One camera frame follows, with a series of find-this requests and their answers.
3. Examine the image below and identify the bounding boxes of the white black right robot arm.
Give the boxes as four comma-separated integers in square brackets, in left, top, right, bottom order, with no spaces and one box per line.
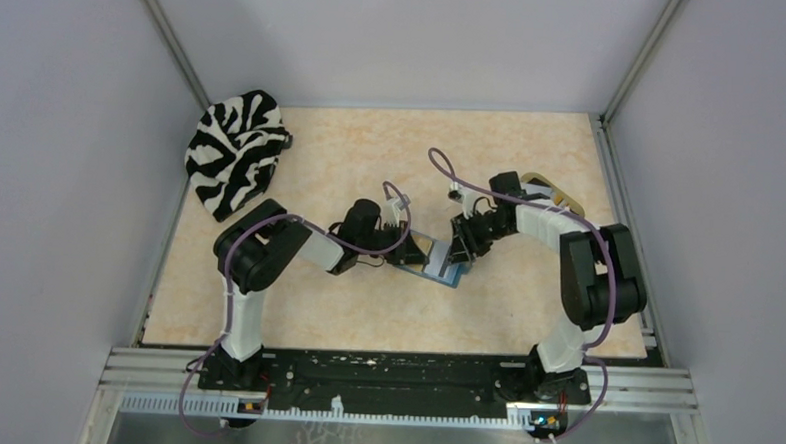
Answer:
[448,171,647,401]

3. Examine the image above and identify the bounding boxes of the teal leather card holder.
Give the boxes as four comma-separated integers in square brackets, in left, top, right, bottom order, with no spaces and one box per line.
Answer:
[396,237,470,289]

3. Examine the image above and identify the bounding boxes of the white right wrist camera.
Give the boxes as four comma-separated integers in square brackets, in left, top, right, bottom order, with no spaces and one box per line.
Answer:
[447,182,468,204]

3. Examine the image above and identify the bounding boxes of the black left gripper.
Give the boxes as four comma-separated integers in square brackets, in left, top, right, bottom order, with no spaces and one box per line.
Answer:
[356,219,431,268]

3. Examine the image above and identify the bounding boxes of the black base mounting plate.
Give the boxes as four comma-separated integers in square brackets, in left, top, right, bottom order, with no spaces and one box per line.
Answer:
[198,347,592,419]

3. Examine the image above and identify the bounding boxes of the zebra striped cloth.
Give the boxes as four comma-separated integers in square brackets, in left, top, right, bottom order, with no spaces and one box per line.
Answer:
[184,89,294,223]

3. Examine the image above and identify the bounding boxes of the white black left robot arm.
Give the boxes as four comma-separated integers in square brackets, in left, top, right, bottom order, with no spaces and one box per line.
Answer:
[200,199,429,390]

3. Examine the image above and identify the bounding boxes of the beige card tray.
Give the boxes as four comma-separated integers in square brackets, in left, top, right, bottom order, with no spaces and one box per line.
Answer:
[519,172,586,217]

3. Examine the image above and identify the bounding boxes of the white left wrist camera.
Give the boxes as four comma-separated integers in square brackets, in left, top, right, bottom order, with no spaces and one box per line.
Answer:
[380,197,410,226]

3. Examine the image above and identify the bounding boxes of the aluminium frame rail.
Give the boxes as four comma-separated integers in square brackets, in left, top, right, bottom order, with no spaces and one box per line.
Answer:
[99,348,698,432]

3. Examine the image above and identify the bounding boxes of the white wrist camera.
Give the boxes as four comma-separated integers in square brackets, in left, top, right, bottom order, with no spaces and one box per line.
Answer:
[447,182,468,204]
[380,197,410,226]

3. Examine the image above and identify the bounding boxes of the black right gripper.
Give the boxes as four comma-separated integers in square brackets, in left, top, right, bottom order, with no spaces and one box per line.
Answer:
[446,207,517,268]

